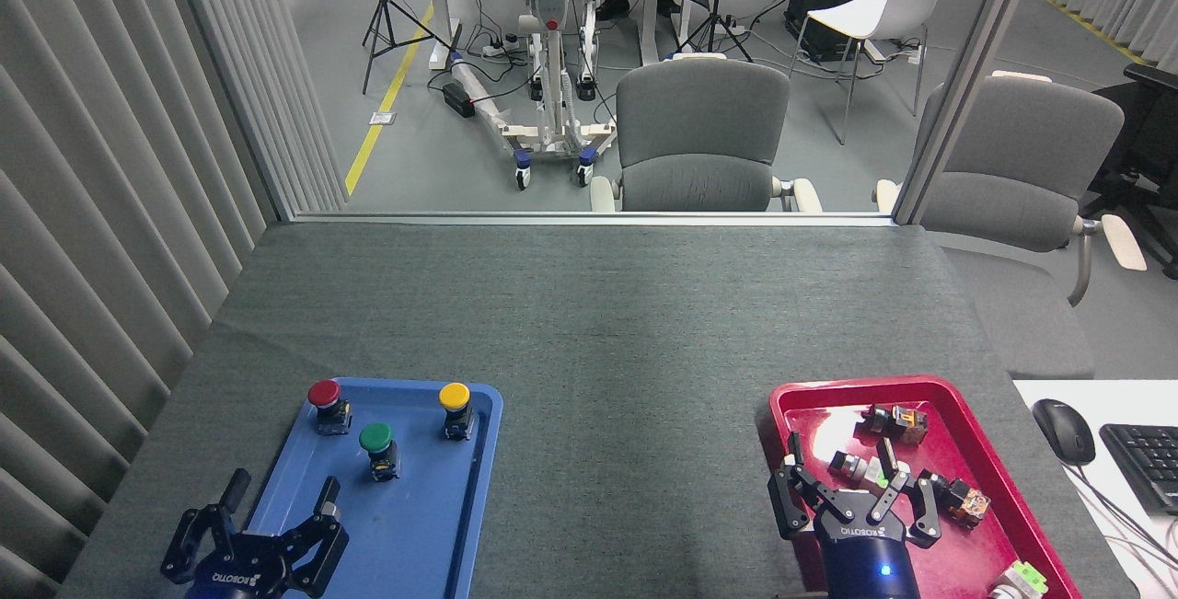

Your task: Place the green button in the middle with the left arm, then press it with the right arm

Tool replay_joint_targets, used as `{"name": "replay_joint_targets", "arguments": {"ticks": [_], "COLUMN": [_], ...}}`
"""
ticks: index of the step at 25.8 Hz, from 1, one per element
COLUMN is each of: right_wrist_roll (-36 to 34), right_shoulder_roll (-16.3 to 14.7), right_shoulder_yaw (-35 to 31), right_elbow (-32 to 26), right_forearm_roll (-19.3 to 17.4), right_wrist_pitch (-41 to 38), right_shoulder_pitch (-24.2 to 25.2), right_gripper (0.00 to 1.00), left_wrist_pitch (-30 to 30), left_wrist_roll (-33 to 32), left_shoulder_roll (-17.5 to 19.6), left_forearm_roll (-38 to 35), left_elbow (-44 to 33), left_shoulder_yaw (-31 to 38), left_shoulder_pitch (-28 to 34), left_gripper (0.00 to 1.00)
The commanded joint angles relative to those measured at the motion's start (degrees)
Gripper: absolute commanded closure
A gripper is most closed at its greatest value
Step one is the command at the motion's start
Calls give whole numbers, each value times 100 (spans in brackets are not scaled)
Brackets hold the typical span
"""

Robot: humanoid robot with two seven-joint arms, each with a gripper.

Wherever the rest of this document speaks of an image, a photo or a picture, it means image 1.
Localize white stand on wheels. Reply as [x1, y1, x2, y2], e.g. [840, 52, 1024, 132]
[449, 0, 619, 190]

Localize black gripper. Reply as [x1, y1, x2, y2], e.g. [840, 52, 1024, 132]
[768, 432, 941, 599]
[161, 468, 351, 599]

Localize black switch with red block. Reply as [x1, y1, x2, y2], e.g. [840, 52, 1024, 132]
[916, 468, 992, 529]

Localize blue plastic tray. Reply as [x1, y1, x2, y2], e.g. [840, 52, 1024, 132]
[218, 376, 504, 599]

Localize white plastic chair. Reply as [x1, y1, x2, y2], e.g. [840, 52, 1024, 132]
[789, 0, 963, 145]

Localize silver frame rail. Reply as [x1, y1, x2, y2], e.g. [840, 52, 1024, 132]
[293, 211, 898, 227]

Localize silver frame post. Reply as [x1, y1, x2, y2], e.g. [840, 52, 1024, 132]
[893, 0, 1050, 225]

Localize green push button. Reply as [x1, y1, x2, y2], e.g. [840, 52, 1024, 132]
[358, 421, 401, 482]

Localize black switch with orange block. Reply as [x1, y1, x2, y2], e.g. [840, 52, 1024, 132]
[860, 403, 929, 446]

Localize grey office chair silver frame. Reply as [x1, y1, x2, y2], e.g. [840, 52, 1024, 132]
[874, 71, 1149, 381]

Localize black keyboard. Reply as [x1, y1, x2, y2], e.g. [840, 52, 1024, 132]
[1099, 423, 1178, 515]

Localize white desk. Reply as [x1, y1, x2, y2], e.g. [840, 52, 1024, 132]
[1012, 380, 1178, 599]

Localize grey office chair white armrests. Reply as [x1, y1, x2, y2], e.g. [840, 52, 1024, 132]
[589, 53, 823, 213]

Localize person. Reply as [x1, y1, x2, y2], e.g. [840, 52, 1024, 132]
[596, 0, 682, 22]

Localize black tripod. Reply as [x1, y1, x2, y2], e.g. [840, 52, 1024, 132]
[362, 0, 454, 96]
[675, 0, 754, 63]

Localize white switch with green block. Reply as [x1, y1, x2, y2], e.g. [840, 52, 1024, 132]
[987, 559, 1050, 599]

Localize red push button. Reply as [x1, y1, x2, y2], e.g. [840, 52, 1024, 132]
[306, 379, 352, 436]

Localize silver switch with green block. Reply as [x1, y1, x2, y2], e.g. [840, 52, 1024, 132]
[827, 450, 892, 495]

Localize black office chair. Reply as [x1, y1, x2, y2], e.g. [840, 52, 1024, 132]
[1081, 63, 1178, 280]

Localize red plastic tray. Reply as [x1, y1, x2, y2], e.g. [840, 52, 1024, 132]
[767, 375, 1082, 599]

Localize grey mouse cable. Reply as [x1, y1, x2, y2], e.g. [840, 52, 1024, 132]
[1068, 463, 1178, 572]

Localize black computer mouse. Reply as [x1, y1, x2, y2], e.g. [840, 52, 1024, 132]
[1032, 398, 1097, 467]

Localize yellow push button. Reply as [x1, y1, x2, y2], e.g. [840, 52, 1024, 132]
[438, 382, 478, 441]

